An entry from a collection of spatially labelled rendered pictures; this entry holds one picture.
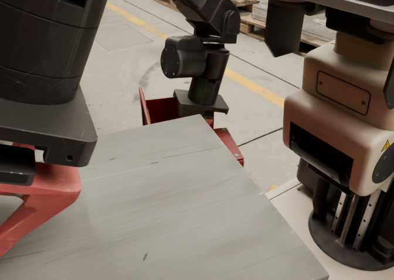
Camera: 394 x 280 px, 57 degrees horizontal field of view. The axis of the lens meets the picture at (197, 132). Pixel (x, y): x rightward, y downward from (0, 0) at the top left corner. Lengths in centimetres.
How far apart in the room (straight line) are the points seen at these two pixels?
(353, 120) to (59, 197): 64
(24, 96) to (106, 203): 10
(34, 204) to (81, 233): 6
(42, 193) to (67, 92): 5
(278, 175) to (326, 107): 110
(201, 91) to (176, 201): 46
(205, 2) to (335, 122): 34
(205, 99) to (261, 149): 134
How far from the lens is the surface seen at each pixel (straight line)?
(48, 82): 17
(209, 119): 71
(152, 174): 26
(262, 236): 22
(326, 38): 321
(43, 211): 18
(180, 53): 62
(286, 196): 132
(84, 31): 17
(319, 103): 79
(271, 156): 196
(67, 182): 17
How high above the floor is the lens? 117
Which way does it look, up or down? 34 degrees down
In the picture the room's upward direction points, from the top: straight up
